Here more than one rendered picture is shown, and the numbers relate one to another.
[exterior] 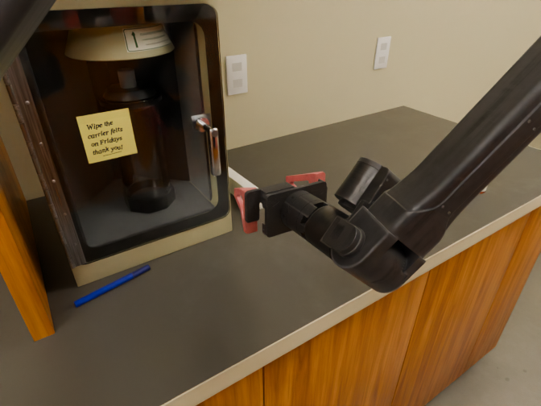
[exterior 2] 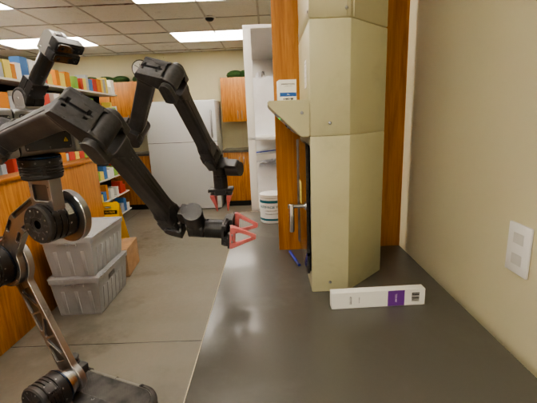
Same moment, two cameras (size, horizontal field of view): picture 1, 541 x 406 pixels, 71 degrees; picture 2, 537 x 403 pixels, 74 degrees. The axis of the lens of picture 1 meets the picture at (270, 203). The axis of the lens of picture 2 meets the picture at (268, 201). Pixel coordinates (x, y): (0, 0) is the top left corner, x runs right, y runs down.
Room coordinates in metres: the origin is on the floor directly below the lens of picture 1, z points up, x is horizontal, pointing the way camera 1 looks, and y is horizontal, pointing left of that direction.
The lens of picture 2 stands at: (1.14, -0.81, 1.46)
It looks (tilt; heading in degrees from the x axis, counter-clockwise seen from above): 13 degrees down; 124
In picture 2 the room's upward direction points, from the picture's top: 2 degrees counter-clockwise
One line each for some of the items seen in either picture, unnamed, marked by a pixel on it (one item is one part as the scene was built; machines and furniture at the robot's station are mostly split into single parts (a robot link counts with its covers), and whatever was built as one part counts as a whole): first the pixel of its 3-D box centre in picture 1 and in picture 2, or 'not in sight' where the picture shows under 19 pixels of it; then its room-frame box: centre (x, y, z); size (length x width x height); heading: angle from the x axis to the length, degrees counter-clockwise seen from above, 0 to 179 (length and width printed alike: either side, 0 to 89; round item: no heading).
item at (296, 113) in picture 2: not in sight; (286, 118); (0.55, 0.19, 1.46); 0.32 x 0.12 x 0.10; 123
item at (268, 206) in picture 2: not in sight; (272, 206); (0.15, 0.70, 1.02); 0.13 x 0.13 x 0.15
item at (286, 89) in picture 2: not in sight; (286, 91); (0.59, 0.13, 1.54); 0.05 x 0.05 x 0.06; 41
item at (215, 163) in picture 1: (209, 147); (296, 217); (0.63, 0.11, 1.17); 0.05 x 0.03 x 0.10; 33
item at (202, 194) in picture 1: (142, 142); (303, 201); (0.59, 0.21, 1.19); 0.30 x 0.01 x 0.40; 123
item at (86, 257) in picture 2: not in sight; (87, 245); (-1.71, 0.69, 0.49); 0.60 x 0.42 x 0.33; 123
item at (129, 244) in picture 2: not in sight; (117, 257); (-2.08, 1.17, 0.14); 0.41 x 0.32 x 0.28; 129
